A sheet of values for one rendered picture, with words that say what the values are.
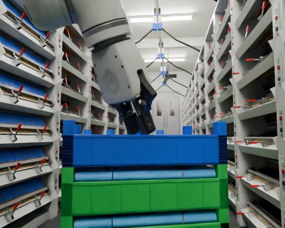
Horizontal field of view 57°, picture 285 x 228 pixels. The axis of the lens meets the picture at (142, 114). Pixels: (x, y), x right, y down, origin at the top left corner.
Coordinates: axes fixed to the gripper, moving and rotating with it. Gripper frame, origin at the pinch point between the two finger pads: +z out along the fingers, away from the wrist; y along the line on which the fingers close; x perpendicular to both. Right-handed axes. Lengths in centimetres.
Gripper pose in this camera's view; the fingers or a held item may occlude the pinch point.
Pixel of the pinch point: (139, 123)
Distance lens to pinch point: 50.0
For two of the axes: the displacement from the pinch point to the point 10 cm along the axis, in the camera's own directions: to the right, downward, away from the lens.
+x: 6.9, -3.7, 6.2
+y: 6.5, -0.7, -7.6
